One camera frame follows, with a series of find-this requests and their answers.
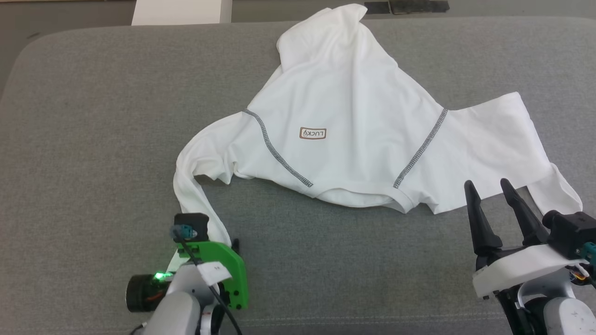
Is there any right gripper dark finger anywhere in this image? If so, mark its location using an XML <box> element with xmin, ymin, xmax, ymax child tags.
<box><xmin>501</xmin><ymin>178</ymin><xmax>550</xmax><ymax>247</ymax></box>
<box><xmin>464</xmin><ymin>181</ymin><xmax>503</xmax><ymax>257</ymax></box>

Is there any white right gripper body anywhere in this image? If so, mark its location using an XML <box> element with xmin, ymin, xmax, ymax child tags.
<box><xmin>472</xmin><ymin>243</ymin><xmax>582</xmax><ymax>299</ymax></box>

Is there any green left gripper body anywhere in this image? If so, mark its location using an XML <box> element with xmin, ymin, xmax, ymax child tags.
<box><xmin>176</xmin><ymin>240</ymin><xmax>248</xmax><ymax>311</ymax></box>

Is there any white long sleeve shirt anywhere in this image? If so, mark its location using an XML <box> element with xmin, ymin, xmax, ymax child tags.
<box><xmin>166</xmin><ymin>4</ymin><xmax>583</xmax><ymax>275</ymax></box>

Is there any white box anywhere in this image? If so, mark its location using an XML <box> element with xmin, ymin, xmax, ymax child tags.
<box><xmin>132</xmin><ymin>0</ymin><xmax>232</xmax><ymax>26</ymax></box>

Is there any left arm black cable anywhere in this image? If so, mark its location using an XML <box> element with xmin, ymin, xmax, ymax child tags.
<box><xmin>170</xmin><ymin>225</ymin><xmax>243</xmax><ymax>335</ymax></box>

